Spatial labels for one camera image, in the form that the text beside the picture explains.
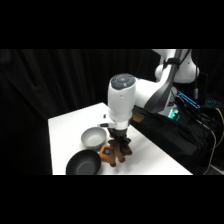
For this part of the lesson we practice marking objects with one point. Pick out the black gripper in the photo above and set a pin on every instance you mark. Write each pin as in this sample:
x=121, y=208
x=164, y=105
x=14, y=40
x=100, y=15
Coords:
x=119, y=134

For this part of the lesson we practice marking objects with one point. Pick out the brown plush deer toy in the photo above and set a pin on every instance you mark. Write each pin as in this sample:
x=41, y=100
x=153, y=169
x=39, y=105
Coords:
x=117, y=156

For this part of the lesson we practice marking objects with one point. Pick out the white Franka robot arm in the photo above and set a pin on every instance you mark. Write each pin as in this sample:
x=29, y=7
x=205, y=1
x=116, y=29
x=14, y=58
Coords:
x=140, y=93

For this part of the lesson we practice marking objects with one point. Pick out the grey bowl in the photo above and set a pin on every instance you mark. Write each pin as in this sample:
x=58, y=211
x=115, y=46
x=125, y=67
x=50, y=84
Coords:
x=93, y=137

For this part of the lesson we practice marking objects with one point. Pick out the black bowl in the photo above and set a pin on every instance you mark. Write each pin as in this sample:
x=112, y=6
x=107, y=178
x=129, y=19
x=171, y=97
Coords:
x=83, y=163

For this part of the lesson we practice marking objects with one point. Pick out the orange block with blue square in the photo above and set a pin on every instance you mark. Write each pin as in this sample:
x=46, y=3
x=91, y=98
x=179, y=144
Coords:
x=105, y=153

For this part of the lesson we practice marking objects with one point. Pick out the black cloth covered stand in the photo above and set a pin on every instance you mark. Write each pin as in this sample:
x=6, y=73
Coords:
x=173, y=140

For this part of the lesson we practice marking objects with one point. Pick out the blue lit electronics box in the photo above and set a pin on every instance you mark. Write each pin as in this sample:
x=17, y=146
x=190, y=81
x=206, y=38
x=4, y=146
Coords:
x=189, y=100

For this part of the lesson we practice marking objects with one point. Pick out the black curtain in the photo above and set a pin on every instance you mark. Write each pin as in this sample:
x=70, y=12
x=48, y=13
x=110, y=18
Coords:
x=30, y=86

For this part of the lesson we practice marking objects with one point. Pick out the tan wrist camera box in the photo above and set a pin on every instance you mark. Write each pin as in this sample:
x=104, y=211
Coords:
x=137, y=116

